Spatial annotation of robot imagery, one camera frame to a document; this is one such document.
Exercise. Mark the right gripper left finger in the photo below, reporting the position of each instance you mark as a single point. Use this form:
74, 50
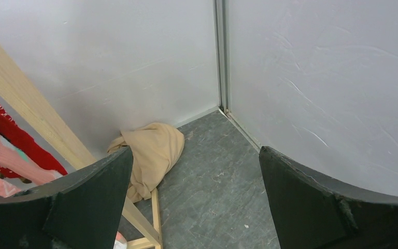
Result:
79, 210

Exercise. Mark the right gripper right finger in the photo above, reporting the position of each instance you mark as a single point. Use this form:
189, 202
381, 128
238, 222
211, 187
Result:
313, 210

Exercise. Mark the beige cloth pile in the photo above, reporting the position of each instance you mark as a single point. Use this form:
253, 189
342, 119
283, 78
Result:
156, 149

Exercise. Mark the pink sock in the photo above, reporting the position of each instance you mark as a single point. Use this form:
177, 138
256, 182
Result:
17, 161

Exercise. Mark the red snowflake sock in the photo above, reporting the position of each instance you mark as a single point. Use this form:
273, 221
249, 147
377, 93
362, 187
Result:
22, 140

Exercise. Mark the wooden frame stand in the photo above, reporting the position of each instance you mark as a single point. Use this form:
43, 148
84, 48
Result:
21, 94

